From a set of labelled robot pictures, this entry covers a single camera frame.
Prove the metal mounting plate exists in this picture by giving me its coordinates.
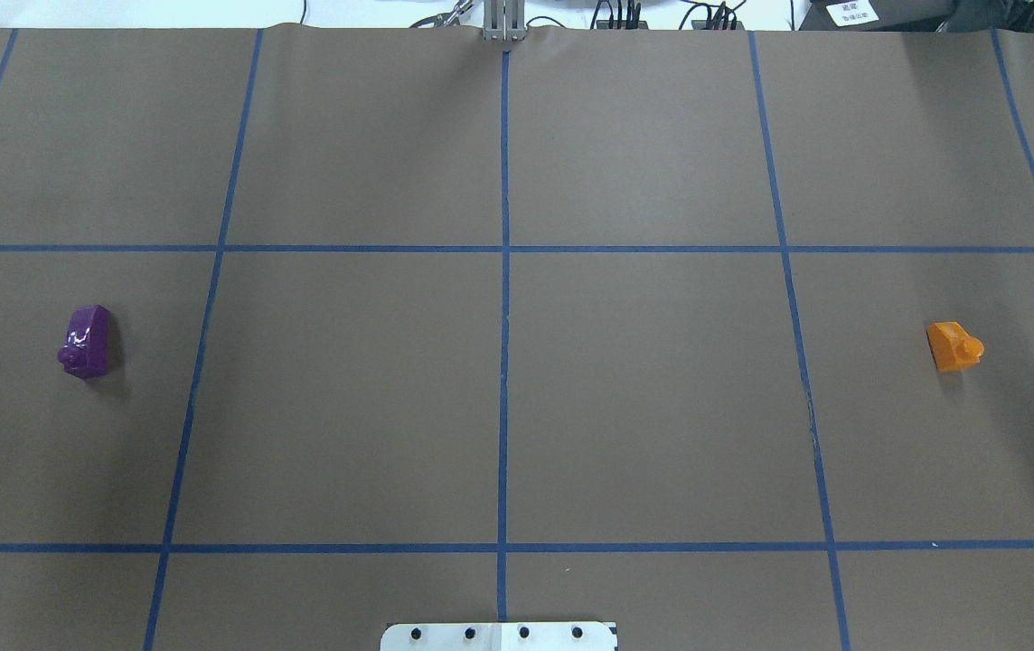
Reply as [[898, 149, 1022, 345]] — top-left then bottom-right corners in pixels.
[[381, 621, 619, 650]]

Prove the brown paper table mat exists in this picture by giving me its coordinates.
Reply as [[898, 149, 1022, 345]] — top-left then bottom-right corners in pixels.
[[0, 24, 1034, 650]]

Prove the aluminium frame post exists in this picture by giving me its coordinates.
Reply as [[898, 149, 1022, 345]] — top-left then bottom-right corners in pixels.
[[478, 0, 528, 42]]

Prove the purple trapezoid block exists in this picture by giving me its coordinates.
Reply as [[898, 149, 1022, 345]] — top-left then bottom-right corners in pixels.
[[57, 305, 111, 380]]

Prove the orange trapezoid block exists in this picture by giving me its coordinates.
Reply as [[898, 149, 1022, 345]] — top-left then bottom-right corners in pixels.
[[926, 321, 985, 373]]

